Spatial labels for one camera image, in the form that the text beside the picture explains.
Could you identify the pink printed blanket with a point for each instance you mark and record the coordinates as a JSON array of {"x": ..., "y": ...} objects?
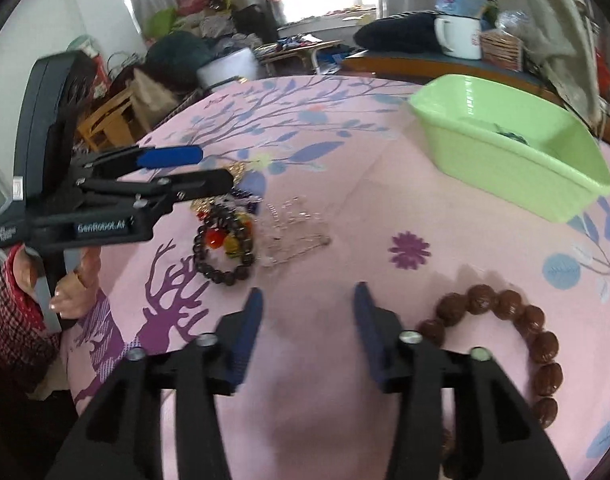
[{"x": 335, "y": 160}]

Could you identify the wooden stool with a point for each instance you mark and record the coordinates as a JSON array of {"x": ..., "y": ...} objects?
[{"x": 110, "y": 120}]

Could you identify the person's left hand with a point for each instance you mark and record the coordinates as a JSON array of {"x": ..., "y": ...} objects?
[{"x": 80, "y": 290}]

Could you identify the low wooden table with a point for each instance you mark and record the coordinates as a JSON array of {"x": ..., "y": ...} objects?
[{"x": 295, "y": 52}]

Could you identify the green plastic bag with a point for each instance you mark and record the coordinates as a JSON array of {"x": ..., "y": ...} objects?
[{"x": 162, "y": 22}]

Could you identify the green plastic basin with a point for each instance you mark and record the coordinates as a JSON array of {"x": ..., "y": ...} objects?
[{"x": 510, "y": 175}]

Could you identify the red box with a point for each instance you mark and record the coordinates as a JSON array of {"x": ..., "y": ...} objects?
[{"x": 100, "y": 70}]

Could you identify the blue packet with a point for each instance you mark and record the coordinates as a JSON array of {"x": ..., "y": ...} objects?
[{"x": 462, "y": 5}]

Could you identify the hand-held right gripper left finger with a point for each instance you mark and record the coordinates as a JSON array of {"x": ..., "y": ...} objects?
[{"x": 247, "y": 332}]

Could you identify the dark cushion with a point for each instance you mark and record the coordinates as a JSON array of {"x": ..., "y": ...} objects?
[{"x": 397, "y": 30}]

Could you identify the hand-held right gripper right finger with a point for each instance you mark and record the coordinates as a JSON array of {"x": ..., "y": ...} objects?
[{"x": 369, "y": 332}]

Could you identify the grey floral cloth cover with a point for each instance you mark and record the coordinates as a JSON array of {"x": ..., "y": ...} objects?
[{"x": 555, "y": 35}]

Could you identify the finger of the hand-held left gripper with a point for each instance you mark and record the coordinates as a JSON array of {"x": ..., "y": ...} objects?
[
  {"x": 170, "y": 156},
  {"x": 200, "y": 182}
]

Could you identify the white enamel mug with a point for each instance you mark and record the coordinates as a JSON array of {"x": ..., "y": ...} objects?
[{"x": 457, "y": 35}]

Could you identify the white pot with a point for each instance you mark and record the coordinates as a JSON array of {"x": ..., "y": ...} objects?
[{"x": 227, "y": 67}]

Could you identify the mint green appliance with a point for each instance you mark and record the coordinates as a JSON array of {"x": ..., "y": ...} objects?
[{"x": 82, "y": 45}]

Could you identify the dark green bundle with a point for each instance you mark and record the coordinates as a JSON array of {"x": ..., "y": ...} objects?
[{"x": 177, "y": 57}]

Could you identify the brown paper bag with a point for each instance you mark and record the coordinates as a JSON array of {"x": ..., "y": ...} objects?
[{"x": 152, "y": 95}]

